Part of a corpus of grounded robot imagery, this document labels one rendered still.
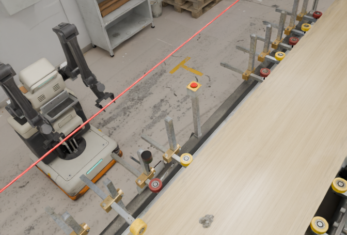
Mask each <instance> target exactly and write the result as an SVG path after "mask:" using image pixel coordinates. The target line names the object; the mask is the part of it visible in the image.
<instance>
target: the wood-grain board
mask: <svg viewBox="0 0 347 235"><path fill-rule="evenodd" d="M346 155H347V0H335V1H334V2H333V3H332V4H331V5H330V6H329V8H328V9H327V10H326V11H325V12H324V13H323V14H322V15H321V17H320V18H319V19H318V20H317V21H316V22H315V23H314V24H313V26H312V27H311V28H310V29H309V30H308V32H306V33H305V34H304V36H303V37H302V38H301V39H300V41H299V42H298V43H297V44H296V45H295V46H294V47H293V48H292V50H291V51H290V52H289V53H288V54H287V55H286V56H285V57H284V59H283V60H282V61H281V62H280V63H279V64H278V65H277V66H276V68H275V69H274V70H273V71H272V72H271V73H270V74H269V75H268V76H267V78H266V79H265V80H264V81H263V82H262V83H261V84H260V85H259V87H258V88H257V89H256V90H255V91H254V92H253V93H252V94H251V96H250V97H249V98H248V99H247V100H246V101H245V102H244V103H243V105H242V106H241V107H240V108H239V109H238V110H237V111H236V112H235V114H234V115H233V116H232V117H231V118H230V119H229V120H228V121H227V123H226V124H225V125H224V126H223V127H222V128H221V129H220V130H219V132H218V133H217V134H216V135H215V136H214V137H213V138H212V139H211V140H210V142H209V143H208V144H207V145H206V146H205V147H204V148H203V150H202V151H201V152H200V153H199V154H198V155H197V156H196V157H195V158H194V160H193V161H192V162H191V163H190V165H189V166H188V167H187V168H186V169H185V170H184V171H183V172H182V174H181V175H180V176H179V177H178V178H177V179H176V180H175V181H174V182H173V184H172V185H171V186H170V187H169V188H168V189H167V190H166V191H165V193H164V194H163V195H162V196H161V197H160V198H159V199H158V200H157V202H156V203H155V204H154V205H153V206H152V207H151V208H150V209H149V211H148V212H147V213H146V214H145V215H144V216H143V217H142V218H141V220H142V221H144V222H145V223H146V224H147V229H146V231H145V232H144V233H143V234H142V235H304V234H305V232H306V230H307V228H308V226H309V224H310V222H311V221H312V219H313V217H314V215H315V213H316V211H317V209H318V208H319V206H320V204H321V202H322V200H323V198H324V196H325V195H326V193H327V191H328V189H329V187H330V185H331V183H332V182H333V180H334V178H335V176H336V174H337V172H338V170H339V168H340V167H341V165H342V163H343V161H344V159H345V157H346ZM206 214H209V215H211V214H213V215H214V219H213V222H212V223H211V226H210V227H208V228H203V227H202V224H200V223H199V218H200V217H205V215H206Z"/></svg>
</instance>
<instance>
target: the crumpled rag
mask: <svg viewBox="0 0 347 235"><path fill-rule="evenodd" d="M213 219H214V215H213V214H211V215H209V214H206V215H205V217H200V218H199V223H200V224H202V227H203V228H208V227H210V226H211V223H212V222H213Z"/></svg>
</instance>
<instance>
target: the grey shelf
mask: <svg viewBox="0 0 347 235"><path fill-rule="evenodd" d="M103 1H104V0H76V2H77V5H78V8H79V10H80V13H81V15H82V18H83V21H84V23H85V26H86V29H87V31H88V34H89V37H90V40H91V43H92V45H93V48H96V47H97V46H99V47H101V48H103V49H105V50H107V51H109V53H110V56H111V57H114V54H113V50H112V49H114V48H115V47H117V46H118V45H119V44H120V43H122V42H123V41H125V40H127V39H128V38H130V37H131V36H133V35H134V34H136V33H137V32H139V31H140V30H141V29H143V28H144V27H146V26H147V25H149V24H150V23H152V26H151V28H155V26H154V22H153V17H152V11H151V5H150V0H130V1H128V2H126V3H125V4H123V5H122V6H120V7H118V8H117V9H115V10H114V11H112V12H111V13H109V14H107V15H106V16H104V17H102V16H101V13H100V9H99V6H98V4H99V3H101V2H103ZM96 45H97V46H96Z"/></svg>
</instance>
